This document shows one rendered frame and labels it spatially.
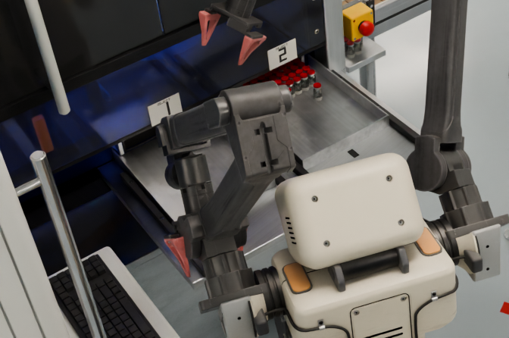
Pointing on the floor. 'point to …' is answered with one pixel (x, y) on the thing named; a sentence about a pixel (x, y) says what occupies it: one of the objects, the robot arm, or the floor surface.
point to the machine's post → (332, 20)
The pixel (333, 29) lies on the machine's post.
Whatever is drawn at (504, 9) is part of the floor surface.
